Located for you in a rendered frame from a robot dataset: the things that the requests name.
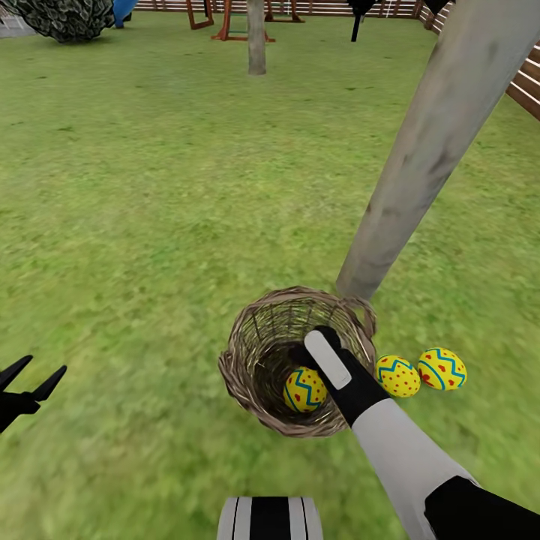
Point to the easter egg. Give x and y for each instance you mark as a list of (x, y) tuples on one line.
[(397, 376), (441, 369), (304, 391)]

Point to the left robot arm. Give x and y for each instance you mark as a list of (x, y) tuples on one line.
[(12, 404)]

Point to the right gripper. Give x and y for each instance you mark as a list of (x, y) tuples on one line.
[(297, 357)]

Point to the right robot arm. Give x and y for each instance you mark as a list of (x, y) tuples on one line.
[(433, 496)]

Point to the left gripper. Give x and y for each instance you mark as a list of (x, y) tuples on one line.
[(11, 407)]

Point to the wicker basket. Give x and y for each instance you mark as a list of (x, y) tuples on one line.
[(265, 338)]

